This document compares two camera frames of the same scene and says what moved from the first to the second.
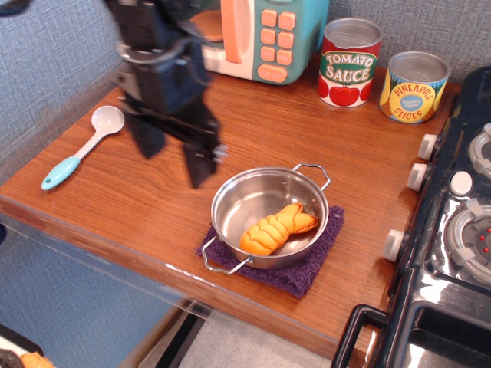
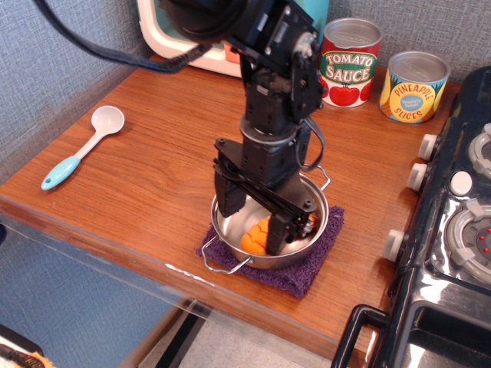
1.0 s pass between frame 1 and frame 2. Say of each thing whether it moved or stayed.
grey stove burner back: stayed
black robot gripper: moved
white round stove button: stayed
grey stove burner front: stayed
